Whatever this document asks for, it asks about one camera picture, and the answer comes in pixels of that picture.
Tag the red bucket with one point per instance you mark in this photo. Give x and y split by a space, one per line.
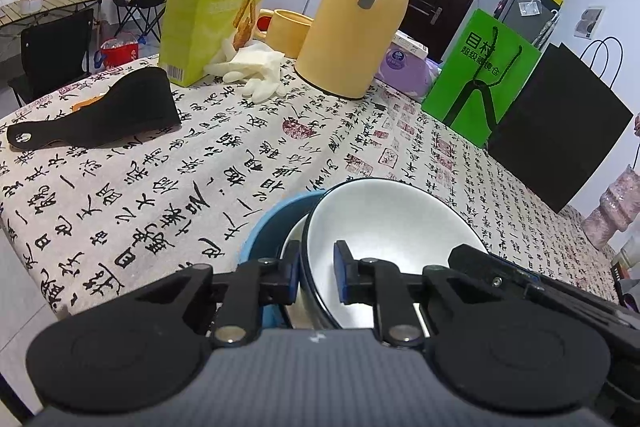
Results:
122 54

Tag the black folding chair with clothes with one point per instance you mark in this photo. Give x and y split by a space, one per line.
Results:
145 14

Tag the purple tissue pack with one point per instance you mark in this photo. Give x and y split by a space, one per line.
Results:
400 72

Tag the flat white box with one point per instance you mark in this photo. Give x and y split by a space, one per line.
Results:
412 43

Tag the white rubber glove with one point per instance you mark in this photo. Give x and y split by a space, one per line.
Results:
245 59
267 84

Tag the yellow-green snack box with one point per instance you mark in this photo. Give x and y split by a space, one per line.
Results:
200 22

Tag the small orange item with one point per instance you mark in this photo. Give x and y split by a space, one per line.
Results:
87 103

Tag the black paper bag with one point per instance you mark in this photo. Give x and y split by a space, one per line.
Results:
550 132

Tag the white round container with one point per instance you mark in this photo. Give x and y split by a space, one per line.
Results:
31 2

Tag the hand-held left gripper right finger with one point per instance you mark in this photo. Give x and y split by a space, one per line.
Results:
341 272

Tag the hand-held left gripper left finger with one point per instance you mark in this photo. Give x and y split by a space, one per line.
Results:
295 272

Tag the wooden folding table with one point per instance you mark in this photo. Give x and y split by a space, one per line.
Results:
50 4

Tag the white bowl with black rim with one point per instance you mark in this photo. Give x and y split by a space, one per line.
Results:
291 234
390 217

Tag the pink ceramic vase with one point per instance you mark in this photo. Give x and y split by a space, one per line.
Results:
615 207

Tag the green paper bag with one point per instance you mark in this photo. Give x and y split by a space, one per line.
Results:
510 77

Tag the blue bowl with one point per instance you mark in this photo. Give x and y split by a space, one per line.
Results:
260 237

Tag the grey fridge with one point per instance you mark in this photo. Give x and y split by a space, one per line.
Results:
520 17

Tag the yellow thermos jug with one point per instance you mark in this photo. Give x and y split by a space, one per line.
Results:
350 32

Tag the yellow mug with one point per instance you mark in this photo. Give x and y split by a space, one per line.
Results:
287 34

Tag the black scoop tool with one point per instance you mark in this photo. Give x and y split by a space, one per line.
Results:
130 107

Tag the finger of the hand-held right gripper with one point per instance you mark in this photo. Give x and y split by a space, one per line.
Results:
490 269

